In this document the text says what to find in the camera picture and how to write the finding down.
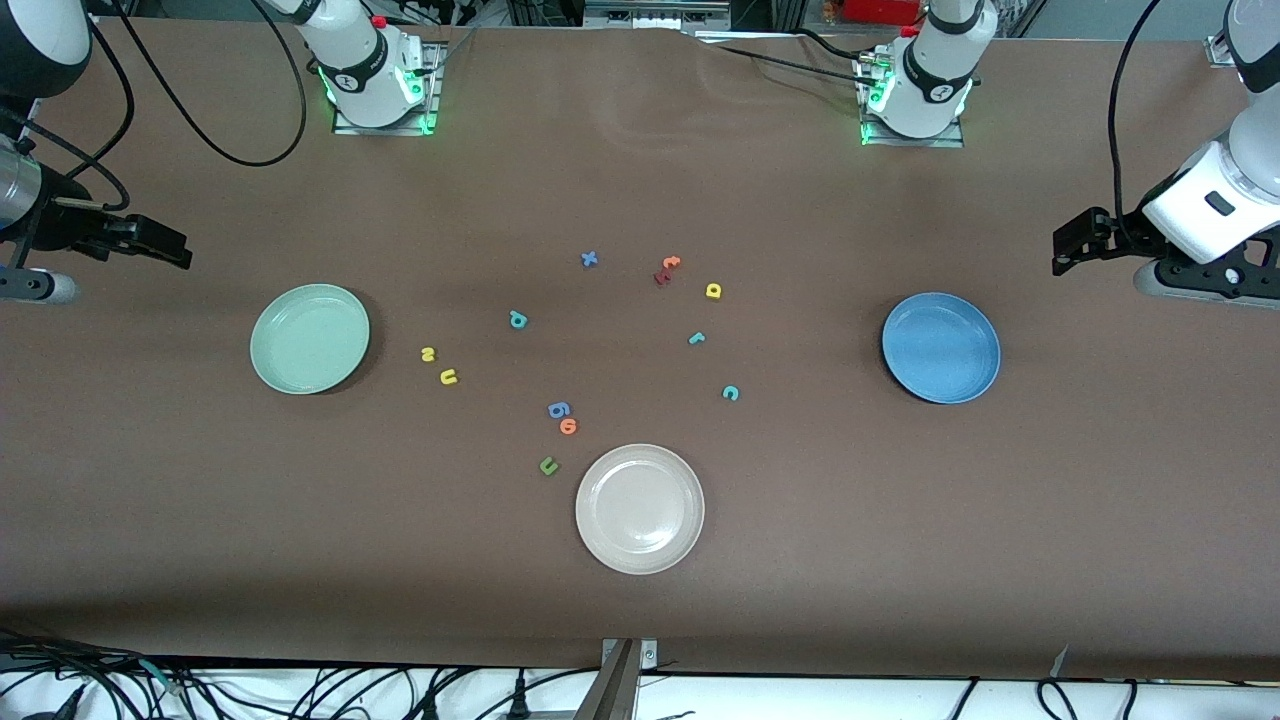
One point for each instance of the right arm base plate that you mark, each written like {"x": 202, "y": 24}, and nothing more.
{"x": 435, "y": 95}

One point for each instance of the blue plate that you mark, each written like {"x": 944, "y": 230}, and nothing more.
{"x": 940, "y": 348}

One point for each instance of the green plate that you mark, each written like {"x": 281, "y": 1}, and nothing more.
{"x": 310, "y": 340}

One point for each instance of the aluminium profile beam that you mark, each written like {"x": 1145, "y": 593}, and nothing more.
{"x": 620, "y": 690}

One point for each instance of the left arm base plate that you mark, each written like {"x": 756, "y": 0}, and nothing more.
{"x": 950, "y": 141}

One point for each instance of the red box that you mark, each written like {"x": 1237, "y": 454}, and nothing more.
{"x": 880, "y": 10}

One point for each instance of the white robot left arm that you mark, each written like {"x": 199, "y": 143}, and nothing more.
{"x": 930, "y": 80}

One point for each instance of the aluminium frame corner bracket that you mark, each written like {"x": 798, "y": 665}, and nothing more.
{"x": 1218, "y": 55}

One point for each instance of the beige plate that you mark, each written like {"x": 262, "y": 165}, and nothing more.
{"x": 640, "y": 510}

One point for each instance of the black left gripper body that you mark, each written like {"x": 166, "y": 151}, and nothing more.
{"x": 1112, "y": 233}

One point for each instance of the brown table cover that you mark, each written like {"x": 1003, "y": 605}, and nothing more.
{"x": 640, "y": 150}

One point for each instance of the white paper scrap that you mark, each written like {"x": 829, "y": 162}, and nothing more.
{"x": 1060, "y": 662}

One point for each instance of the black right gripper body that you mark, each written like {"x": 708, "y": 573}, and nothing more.
{"x": 60, "y": 228}

